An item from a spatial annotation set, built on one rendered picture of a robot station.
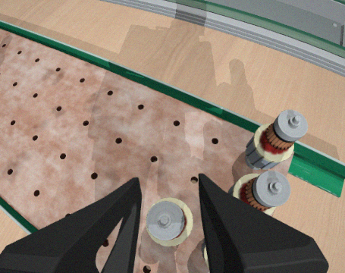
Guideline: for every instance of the electric motor armature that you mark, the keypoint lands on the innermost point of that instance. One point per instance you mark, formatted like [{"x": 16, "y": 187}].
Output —
[
  {"x": 165, "y": 221},
  {"x": 204, "y": 253},
  {"x": 263, "y": 191},
  {"x": 273, "y": 143}
]

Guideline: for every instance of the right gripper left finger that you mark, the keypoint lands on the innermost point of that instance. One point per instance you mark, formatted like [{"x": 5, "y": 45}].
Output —
[{"x": 70, "y": 244}]

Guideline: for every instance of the green and grey conveyor belt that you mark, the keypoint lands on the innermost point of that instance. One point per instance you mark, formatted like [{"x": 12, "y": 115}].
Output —
[{"x": 315, "y": 22}]

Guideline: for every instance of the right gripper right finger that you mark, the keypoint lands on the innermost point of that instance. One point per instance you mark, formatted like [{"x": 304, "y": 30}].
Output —
[{"x": 244, "y": 239}]

